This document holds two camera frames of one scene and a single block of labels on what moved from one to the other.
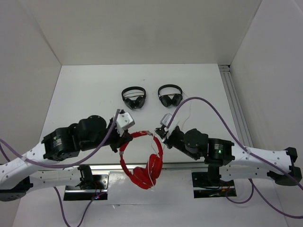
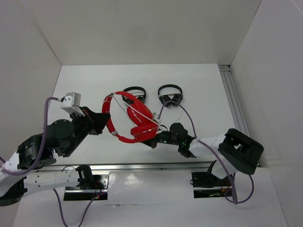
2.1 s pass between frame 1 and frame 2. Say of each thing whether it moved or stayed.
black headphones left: stayed
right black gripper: stayed
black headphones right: stayed
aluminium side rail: stayed
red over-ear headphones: moved
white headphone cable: moved
